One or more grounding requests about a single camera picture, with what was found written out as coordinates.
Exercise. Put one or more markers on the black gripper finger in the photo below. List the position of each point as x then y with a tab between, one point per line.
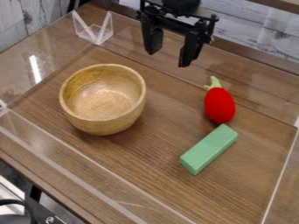
152	34
191	48

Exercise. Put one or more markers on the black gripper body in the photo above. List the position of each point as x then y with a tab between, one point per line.
178	15

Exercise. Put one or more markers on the red plush fruit green stem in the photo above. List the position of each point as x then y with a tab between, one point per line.
219	104

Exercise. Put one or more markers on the wooden bowl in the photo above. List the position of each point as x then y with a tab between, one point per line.
103	98

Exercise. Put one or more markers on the green rectangular block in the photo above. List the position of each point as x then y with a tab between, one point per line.
198	157

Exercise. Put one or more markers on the clear acrylic corner bracket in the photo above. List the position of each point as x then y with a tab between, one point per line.
96	34

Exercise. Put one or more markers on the clear acrylic tray wall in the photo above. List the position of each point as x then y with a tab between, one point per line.
96	194

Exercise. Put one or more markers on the black table leg frame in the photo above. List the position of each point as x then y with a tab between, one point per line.
43	216

